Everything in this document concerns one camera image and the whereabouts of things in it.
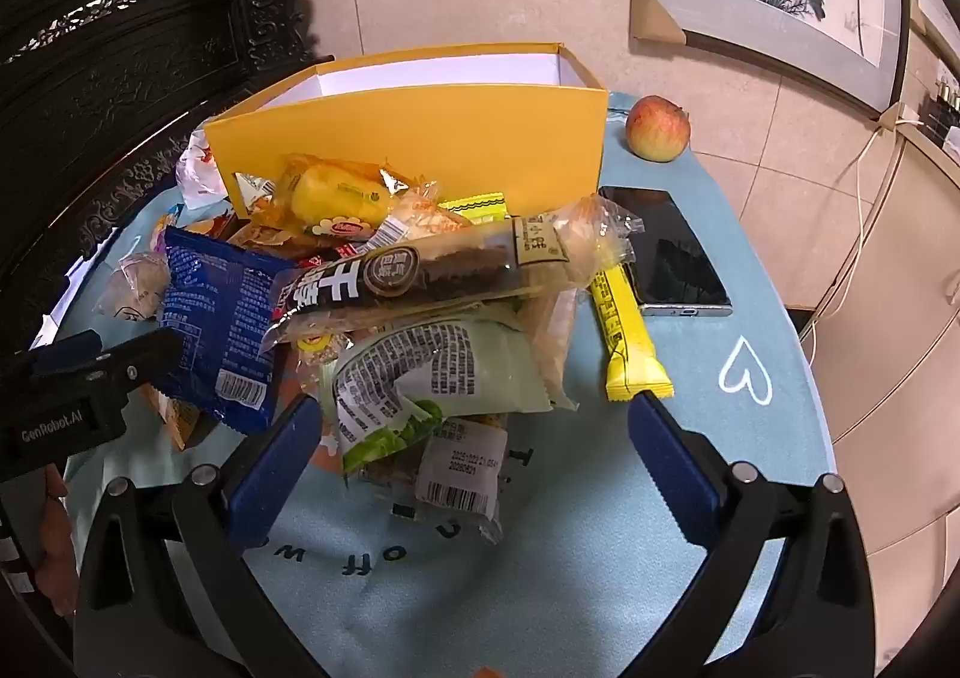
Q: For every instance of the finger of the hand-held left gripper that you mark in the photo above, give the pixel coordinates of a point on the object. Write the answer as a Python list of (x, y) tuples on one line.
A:
[(64, 350), (142, 359)]

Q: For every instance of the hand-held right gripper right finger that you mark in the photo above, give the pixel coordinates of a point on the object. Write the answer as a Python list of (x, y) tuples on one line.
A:
[(675, 468)]

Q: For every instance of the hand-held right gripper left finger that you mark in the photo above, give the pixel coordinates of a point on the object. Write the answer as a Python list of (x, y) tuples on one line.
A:
[(274, 468)]

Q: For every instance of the pale green snack packet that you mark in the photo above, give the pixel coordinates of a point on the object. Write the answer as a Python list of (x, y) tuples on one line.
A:
[(465, 363)]

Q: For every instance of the yellow cardboard box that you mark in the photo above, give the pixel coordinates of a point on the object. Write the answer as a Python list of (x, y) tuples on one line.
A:
[(450, 145)]

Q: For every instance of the person's left hand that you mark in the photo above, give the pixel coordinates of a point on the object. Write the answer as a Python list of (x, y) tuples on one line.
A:
[(56, 543)]

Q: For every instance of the pale pastry clear wrapper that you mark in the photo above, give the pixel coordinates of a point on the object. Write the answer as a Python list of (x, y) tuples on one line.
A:
[(135, 288)]

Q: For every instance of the blue snack packet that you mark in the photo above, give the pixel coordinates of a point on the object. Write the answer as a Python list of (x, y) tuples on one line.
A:
[(217, 318)]

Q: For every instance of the yellow snack bar packet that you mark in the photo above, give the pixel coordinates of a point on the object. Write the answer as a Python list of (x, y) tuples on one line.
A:
[(630, 348)]

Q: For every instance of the orange snack packet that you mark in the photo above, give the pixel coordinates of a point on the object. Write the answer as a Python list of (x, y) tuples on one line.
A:
[(277, 239)]

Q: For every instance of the clear bread packet barcode label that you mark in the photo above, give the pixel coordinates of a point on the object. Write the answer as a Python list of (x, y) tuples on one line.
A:
[(457, 475)]

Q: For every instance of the white floral snack bag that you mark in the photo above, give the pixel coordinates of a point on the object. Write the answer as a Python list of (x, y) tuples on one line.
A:
[(199, 172)]

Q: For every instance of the light blue printed tablecloth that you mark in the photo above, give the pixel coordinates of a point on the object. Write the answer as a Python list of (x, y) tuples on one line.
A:
[(525, 610)]

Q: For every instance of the black smartphone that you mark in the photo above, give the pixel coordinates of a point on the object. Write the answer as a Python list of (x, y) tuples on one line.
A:
[(667, 250)]

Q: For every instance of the yellow cake packet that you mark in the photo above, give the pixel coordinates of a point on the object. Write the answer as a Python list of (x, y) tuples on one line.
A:
[(337, 198)]

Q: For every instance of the long bread packet dark label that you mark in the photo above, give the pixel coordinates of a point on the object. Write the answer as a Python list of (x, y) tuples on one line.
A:
[(450, 265)]

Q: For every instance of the carved dark wooden furniture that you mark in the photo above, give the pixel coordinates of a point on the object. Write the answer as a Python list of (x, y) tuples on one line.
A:
[(112, 85)]

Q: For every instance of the tan bread packet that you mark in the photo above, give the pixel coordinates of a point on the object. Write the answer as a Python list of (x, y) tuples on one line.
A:
[(427, 220)]

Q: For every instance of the yellow-green seeds packet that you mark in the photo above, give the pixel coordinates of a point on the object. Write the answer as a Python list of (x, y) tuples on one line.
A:
[(474, 207)]

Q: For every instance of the red yellow apple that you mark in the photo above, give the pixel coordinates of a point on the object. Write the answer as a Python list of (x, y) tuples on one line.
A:
[(658, 129)]

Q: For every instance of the narrow framed picture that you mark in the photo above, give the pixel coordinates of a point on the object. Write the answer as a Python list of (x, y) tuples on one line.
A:
[(937, 10)]

